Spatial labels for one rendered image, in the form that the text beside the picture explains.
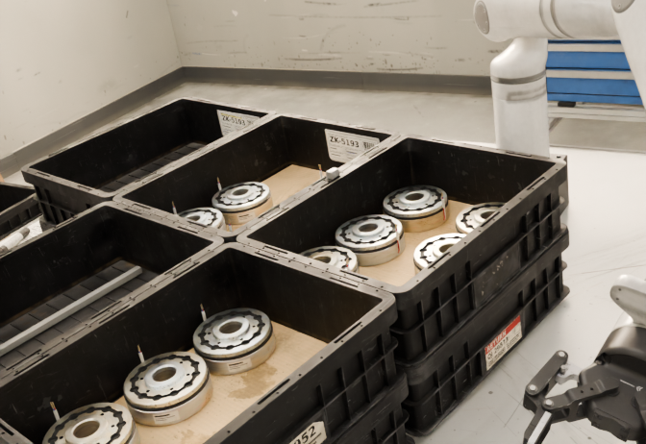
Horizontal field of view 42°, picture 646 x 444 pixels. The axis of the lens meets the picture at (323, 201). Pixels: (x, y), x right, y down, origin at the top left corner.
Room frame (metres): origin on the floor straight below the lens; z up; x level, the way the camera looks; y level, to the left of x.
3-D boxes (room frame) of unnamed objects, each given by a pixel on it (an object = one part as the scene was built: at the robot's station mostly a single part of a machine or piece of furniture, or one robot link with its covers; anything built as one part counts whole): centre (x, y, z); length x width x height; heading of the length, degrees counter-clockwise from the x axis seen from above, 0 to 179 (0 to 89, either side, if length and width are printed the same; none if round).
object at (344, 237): (1.12, -0.06, 0.86); 0.10 x 0.10 x 0.01
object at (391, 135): (1.28, 0.09, 0.92); 0.40 x 0.30 x 0.02; 133
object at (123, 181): (1.50, 0.30, 0.87); 0.40 x 0.30 x 0.11; 133
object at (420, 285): (1.06, -0.11, 0.92); 0.40 x 0.30 x 0.02; 133
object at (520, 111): (1.37, -0.37, 0.89); 0.09 x 0.09 x 0.17; 53
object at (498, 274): (1.06, -0.11, 0.87); 0.40 x 0.30 x 0.11; 133
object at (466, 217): (1.09, -0.24, 0.86); 0.10 x 0.10 x 0.01
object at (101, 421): (0.76, 0.31, 0.86); 0.05 x 0.05 x 0.01
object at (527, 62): (1.37, -0.37, 1.05); 0.09 x 0.09 x 0.17; 12
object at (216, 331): (0.91, 0.14, 0.86); 0.05 x 0.05 x 0.01
